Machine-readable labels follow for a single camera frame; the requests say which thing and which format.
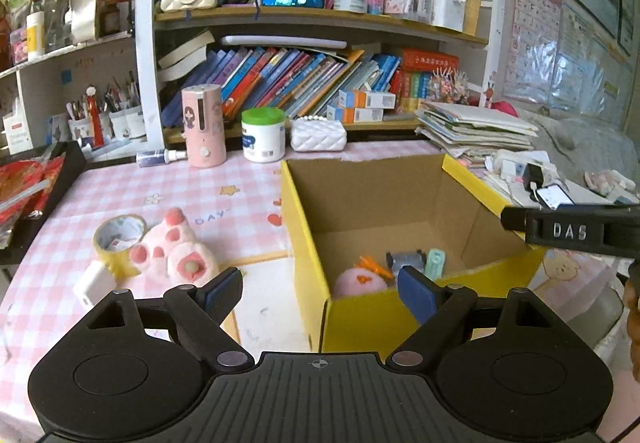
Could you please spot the person's right hand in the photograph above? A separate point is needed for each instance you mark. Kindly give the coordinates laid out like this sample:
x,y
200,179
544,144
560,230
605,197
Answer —
x,y
634,318

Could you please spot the white jar green lid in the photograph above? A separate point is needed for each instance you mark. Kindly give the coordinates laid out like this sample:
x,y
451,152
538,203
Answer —
x,y
262,138

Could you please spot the black plug adapter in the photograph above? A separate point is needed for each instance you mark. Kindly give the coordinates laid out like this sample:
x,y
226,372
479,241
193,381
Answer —
x,y
532,178

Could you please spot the clear spray bottle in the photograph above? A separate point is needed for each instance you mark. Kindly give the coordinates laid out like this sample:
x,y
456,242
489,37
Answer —
x,y
155,157

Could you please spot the black tray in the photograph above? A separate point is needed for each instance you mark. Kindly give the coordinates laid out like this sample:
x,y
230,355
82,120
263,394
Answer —
x,y
70,173

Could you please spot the pink white plush toy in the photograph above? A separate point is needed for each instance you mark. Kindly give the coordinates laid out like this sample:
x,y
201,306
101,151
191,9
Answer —
x,y
607,180

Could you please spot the yellow tape roll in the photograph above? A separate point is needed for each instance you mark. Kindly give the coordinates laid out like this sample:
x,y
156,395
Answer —
x,y
112,255

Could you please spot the white labelled box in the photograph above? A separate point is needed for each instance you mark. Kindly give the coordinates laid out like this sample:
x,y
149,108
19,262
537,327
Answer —
x,y
17,133

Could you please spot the pink plush chick toy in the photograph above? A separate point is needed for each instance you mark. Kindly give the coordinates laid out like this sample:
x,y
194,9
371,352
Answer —
x,y
357,280

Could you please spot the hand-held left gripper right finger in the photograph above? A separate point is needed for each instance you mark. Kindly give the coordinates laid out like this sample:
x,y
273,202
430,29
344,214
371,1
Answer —
x,y
417,295

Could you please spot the pink plush paw slipper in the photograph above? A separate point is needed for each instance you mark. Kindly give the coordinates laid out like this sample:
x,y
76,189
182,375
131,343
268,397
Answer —
x,y
175,253

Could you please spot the grey toy car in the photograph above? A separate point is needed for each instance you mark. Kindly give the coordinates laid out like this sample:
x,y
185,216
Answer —
x,y
405,260

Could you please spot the yellow cardboard box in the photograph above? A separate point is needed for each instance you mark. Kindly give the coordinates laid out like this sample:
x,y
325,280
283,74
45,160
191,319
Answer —
x,y
370,323

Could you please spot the row of colourful books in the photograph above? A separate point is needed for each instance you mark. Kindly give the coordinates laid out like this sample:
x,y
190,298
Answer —
x,y
280,78

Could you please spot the white pen holder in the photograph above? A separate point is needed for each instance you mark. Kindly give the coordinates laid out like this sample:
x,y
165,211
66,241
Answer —
x,y
447,13

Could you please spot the grey blanket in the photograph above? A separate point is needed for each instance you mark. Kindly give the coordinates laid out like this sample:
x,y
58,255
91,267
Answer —
x,y
575,138

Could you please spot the white power strip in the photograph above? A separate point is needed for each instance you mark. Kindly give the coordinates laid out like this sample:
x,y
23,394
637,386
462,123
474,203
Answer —
x,y
510,165

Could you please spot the white yellow tube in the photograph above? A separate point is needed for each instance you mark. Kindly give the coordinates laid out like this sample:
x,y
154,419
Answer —
x,y
35,38

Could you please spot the red boxed book set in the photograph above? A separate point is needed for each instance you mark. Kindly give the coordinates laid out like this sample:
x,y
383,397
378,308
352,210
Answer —
x,y
430,68

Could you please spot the white quilted purse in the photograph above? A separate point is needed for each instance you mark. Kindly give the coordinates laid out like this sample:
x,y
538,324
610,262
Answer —
x,y
317,135

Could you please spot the green tape dispenser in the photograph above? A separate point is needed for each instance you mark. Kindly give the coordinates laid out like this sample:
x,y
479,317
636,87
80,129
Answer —
x,y
436,263

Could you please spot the white pen cup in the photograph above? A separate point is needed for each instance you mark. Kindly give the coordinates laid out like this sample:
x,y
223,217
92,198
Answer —
x,y
85,130
127,123

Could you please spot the pink cylindrical humidifier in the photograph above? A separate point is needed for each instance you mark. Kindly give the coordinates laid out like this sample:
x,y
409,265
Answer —
x,y
202,133

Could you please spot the magenta plush item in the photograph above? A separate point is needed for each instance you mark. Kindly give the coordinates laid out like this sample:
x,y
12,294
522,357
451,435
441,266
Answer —
x,y
505,107

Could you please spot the pink checked tablecloth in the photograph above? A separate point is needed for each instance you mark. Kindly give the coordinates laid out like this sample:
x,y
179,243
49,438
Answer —
x,y
150,193

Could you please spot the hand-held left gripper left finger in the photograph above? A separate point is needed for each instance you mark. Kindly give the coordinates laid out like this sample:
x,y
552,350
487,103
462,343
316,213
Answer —
x,y
225,295

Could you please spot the red figurine pen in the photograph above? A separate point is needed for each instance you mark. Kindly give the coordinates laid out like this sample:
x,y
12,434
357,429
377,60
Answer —
x,y
92,118

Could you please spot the red packets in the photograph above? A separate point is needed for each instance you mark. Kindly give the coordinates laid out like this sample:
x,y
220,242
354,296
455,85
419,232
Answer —
x,y
25,193

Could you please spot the white wooden bookshelf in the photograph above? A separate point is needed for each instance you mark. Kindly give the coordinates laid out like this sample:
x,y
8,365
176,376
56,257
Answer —
x,y
145,48

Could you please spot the white charger block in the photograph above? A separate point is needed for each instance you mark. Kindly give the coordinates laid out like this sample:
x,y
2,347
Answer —
x,y
95,285

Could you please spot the colourful spiky ornament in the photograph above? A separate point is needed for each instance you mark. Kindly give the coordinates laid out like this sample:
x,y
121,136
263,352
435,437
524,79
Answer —
x,y
450,88

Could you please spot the stack of papers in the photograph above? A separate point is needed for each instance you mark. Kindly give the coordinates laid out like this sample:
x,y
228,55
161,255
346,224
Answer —
x,y
475,128

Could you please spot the alphabet wall poster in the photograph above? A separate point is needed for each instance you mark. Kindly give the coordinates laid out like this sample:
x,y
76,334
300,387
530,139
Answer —
x,y
532,38

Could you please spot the laminated wall chart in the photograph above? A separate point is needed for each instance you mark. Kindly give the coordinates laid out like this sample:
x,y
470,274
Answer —
x,y
595,73

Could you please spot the orange white carton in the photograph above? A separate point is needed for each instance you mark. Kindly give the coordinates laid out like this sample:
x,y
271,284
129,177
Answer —
x,y
367,99
355,115

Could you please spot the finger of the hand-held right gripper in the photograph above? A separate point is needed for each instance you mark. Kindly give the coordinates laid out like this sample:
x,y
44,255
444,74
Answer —
x,y
600,228

